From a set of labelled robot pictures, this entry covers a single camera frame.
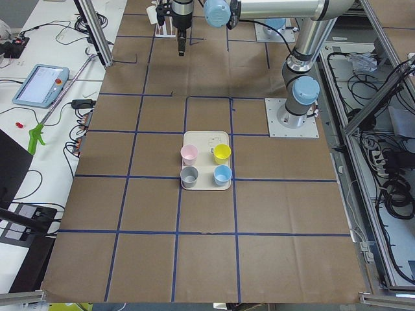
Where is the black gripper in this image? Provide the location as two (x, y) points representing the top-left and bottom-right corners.
(171, 0), (194, 56)

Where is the cream white plastic cup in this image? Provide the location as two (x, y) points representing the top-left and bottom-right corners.
(146, 5), (158, 25)

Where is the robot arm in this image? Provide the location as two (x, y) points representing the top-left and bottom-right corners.
(263, 18), (286, 36)
(159, 1), (352, 139)

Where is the pink plastic cup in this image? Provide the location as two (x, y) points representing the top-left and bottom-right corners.
(180, 144), (198, 165)

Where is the yellow plastic cup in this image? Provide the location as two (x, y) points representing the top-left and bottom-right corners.
(213, 144), (231, 165)

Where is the grey plastic cup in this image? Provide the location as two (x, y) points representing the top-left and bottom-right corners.
(180, 166), (199, 189)

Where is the light blue cup at tray edge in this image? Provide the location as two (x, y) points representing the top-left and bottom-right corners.
(214, 165), (232, 187)

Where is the cream plastic tray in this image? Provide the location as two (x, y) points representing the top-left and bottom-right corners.
(181, 131), (231, 190)

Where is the black power adapter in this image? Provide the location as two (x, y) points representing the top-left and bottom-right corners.
(71, 99), (96, 109)

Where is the blue teach pendant tablet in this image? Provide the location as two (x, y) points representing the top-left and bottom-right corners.
(12, 64), (69, 108)

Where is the reacher grabber tool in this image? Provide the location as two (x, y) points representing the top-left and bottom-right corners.
(27, 47), (97, 155)

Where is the black monitor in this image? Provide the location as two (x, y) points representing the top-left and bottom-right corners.
(0, 128), (61, 240)

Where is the white wire cup rack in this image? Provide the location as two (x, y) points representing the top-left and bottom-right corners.
(151, 1), (176, 38)

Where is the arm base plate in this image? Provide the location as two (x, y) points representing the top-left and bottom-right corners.
(265, 98), (319, 139)
(254, 19), (298, 43)

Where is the aluminium frame post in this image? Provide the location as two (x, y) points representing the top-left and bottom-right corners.
(74, 0), (113, 67)

